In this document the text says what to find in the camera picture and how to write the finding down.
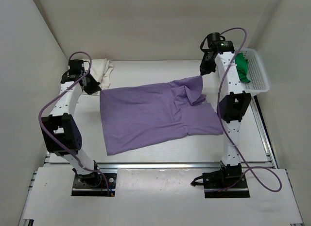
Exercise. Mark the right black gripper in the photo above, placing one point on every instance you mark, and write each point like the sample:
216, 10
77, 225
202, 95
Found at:
206, 66

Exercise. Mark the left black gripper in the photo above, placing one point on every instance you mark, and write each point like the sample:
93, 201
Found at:
90, 87

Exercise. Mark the cream white t-shirt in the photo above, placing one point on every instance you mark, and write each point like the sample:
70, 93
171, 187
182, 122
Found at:
101, 70

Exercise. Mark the purple t-shirt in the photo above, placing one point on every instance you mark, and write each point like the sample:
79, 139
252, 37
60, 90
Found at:
136, 117

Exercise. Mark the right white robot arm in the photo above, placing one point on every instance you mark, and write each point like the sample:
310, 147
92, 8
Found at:
232, 99

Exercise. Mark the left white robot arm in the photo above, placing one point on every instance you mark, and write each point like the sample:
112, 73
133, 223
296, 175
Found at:
60, 131

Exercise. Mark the green t-shirt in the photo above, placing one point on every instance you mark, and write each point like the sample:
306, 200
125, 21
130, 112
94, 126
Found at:
242, 67

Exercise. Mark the white plastic basket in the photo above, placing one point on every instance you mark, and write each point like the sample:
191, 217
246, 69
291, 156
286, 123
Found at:
256, 73

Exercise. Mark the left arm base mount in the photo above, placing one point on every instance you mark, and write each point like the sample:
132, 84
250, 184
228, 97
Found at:
94, 185

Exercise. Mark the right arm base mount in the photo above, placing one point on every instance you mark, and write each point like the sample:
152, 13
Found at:
227, 182

